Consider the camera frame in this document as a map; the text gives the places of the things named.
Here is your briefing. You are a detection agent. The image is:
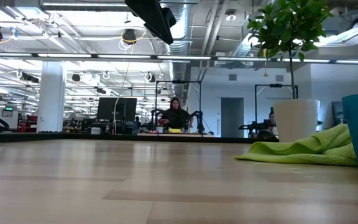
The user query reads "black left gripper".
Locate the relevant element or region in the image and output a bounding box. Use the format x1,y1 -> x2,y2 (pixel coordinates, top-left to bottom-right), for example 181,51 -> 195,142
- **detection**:
124,0 -> 177,45

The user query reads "lime green microfiber towel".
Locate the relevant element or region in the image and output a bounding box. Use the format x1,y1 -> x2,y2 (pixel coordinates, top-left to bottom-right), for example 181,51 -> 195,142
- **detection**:
234,123 -> 358,167

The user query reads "person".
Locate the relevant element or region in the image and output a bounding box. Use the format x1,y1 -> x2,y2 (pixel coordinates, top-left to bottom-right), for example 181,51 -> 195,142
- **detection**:
158,97 -> 195,134
267,111 -> 278,137

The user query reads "black computer monitor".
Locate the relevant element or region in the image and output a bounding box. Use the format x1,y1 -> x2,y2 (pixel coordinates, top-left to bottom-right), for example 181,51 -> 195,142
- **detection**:
96,96 -> 138,122

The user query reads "long ceiling light strip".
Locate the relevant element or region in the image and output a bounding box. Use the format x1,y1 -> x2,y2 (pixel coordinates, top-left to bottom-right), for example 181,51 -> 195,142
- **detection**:
0,52 -> 358,65

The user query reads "background work table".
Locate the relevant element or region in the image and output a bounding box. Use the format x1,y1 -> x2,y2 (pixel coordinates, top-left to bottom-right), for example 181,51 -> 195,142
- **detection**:
137,132 -> 216,139

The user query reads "grey door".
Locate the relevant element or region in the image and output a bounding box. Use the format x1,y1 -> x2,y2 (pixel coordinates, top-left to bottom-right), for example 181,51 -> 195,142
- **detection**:
221,97 -> 245,139

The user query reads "white building column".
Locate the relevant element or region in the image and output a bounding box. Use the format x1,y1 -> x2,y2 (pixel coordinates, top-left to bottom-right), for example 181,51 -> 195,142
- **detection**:
36,60 -> 67,133

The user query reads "red storage rack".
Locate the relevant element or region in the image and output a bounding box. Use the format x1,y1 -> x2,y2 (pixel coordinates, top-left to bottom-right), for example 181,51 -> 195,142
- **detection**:
17,114 -> 39,133

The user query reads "green plant in white pot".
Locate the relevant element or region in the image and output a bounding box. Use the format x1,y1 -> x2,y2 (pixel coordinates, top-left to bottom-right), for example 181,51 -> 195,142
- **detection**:
246,0 -> 334,143

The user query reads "silver ventilation duct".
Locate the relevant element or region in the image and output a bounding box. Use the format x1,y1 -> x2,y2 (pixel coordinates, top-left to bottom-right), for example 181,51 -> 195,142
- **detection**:
163,0 -> 195,57

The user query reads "black background rig frame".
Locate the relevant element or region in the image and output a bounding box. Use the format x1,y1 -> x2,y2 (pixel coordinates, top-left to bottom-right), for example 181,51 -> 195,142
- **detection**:
254,83 -> 299,131
155,80 -> 203,134

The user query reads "black aluminium table frame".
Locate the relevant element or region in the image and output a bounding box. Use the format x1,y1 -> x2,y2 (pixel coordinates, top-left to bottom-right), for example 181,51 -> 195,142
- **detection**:
0,132 -> 280,144

